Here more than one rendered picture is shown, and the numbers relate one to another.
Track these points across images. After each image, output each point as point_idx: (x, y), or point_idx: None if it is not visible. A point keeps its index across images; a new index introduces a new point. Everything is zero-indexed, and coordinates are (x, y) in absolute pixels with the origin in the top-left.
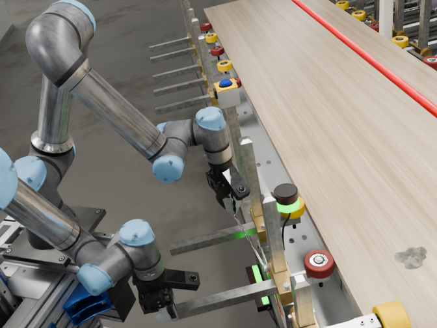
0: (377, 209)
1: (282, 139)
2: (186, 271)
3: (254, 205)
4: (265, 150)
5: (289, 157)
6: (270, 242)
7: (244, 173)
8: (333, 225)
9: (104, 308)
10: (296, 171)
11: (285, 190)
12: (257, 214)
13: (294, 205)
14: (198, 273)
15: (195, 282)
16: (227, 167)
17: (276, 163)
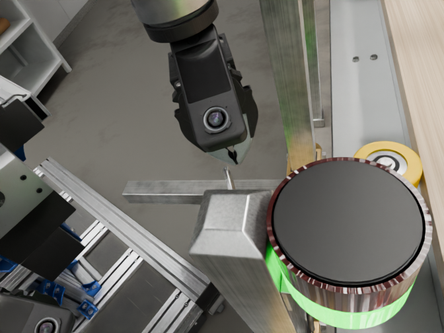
0: None
1: (410, 7)
2: (41, 306)
3: (292, 150)
4: (374, 37)
5: (415, 45)
6: (256, 331)
7: (310, 69)
8: None
9: (2, 267)
10: (424, 81)
11: (343, 215)
12: (297, 167)
13: (376, 316)
14: (71, 313)
15: None
16: (197, 41)
17: (385, 59)
